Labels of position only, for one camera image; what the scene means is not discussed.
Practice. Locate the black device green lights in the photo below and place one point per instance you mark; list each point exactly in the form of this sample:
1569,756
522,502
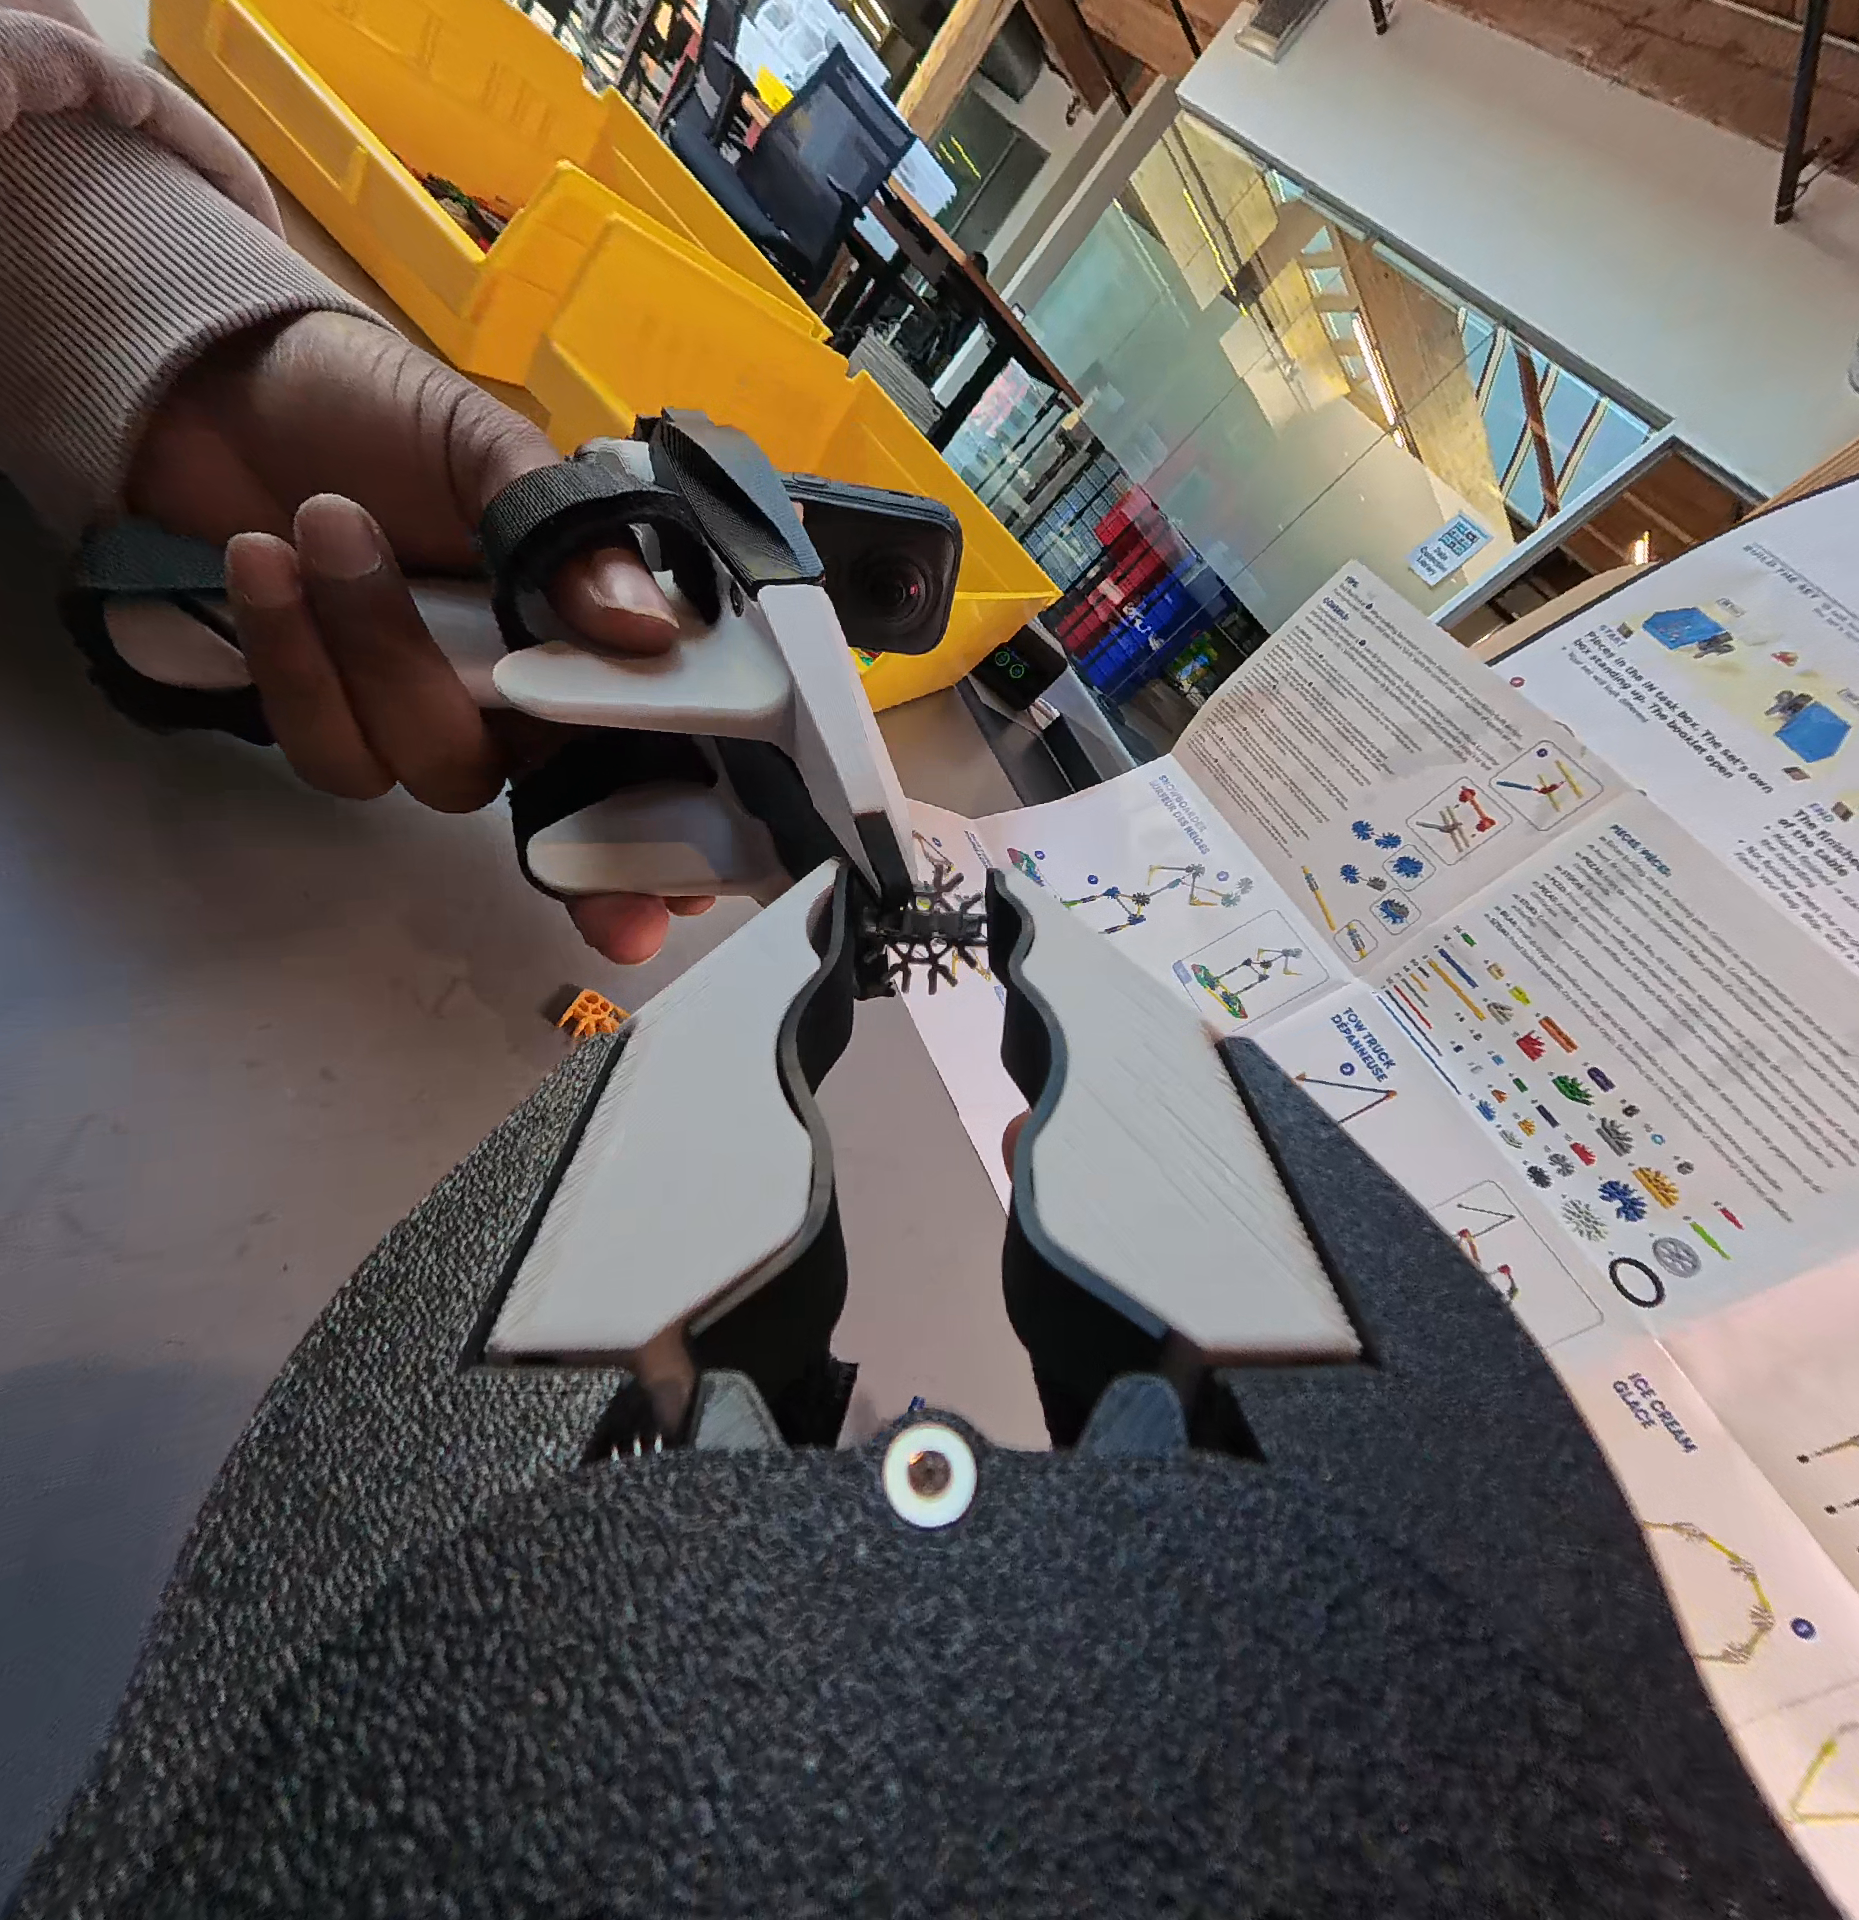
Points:
1013,670

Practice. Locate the yellow parts bin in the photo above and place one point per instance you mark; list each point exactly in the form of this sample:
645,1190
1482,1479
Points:
344,180
720,359

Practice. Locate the yellow toy connector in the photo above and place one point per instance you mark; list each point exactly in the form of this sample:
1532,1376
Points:
593,1014

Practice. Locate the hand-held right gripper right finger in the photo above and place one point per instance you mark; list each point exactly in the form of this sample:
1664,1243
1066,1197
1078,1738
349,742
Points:
1184,1185

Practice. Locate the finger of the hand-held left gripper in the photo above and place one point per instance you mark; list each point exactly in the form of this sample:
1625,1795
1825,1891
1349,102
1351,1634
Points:
826,705

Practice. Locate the black office chair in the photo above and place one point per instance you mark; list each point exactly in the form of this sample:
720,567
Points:
810,165

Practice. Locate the grey desk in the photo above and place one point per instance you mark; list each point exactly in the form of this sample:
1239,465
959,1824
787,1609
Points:
193,1050

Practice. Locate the white instruction sheet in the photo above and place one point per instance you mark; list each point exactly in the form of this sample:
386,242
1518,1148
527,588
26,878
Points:
1619,976

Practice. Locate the printed task sheet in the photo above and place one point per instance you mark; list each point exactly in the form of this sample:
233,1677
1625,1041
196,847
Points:
1770,720

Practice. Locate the person's left hand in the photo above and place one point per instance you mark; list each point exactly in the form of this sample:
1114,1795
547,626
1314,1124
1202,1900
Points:
344,435

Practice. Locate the rack of storage bins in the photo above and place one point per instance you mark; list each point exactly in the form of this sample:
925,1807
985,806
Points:
1124,584

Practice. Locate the wooden top background desk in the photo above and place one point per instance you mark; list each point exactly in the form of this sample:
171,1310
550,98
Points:
959,286

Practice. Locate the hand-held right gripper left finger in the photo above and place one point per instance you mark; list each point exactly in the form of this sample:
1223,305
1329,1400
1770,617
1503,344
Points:
659,1185

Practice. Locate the person's left forearm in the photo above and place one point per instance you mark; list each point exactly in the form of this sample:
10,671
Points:
121,254

